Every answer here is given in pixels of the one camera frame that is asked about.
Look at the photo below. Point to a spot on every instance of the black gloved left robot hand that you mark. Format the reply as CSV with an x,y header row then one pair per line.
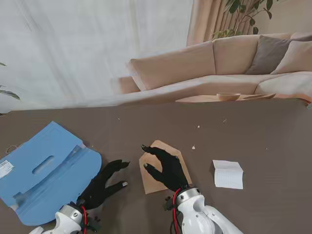
x,y
97,190

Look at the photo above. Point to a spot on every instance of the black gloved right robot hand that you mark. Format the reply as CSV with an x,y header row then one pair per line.
x,y
173,170

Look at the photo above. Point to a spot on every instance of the brown kraft paper envelope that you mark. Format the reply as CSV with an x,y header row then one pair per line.
x,y
148,182

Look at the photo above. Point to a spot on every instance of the white lined letter paper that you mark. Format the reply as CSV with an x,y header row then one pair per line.
x,y
228,175

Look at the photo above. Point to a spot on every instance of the blue plastic file folder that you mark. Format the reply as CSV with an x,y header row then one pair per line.
x,y
48,146

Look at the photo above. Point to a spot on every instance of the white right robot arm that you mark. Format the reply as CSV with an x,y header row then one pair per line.
x,y
195,214

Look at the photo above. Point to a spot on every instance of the wooden coffee table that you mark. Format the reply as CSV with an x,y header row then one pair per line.
x,y
200,98

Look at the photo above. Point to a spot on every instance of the wooden bowl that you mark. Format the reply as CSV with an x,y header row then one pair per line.
x,y
228,97

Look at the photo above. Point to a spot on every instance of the beige sofa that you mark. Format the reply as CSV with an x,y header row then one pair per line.
x,y
175,65

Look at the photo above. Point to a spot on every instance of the flat wooden plate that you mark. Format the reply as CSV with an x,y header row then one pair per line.
x,y
259,96

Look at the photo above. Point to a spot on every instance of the dark green plant leaves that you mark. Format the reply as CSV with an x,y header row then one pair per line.
x,y
11,94

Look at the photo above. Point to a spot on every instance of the white sheer curtain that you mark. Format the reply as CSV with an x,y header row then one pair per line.
x,y
85,48

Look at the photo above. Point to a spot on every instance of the grey cushion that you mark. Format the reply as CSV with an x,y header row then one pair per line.
x,y
268,56

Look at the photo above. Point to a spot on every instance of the beige pleated curtain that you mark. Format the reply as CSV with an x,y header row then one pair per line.
x,y
207,22

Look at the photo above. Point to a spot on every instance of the beige cushion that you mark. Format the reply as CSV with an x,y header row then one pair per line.
x,y
297,58

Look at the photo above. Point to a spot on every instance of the tall green leafy plant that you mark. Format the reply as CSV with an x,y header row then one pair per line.
x,y
235,6

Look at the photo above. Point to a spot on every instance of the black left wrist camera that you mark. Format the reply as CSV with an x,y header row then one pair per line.
x,y
93,223

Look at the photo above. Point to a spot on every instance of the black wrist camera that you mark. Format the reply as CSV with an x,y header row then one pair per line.
x,y
93,223
168,203

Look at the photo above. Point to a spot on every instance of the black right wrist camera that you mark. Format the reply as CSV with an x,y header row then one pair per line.
x,y
168,203

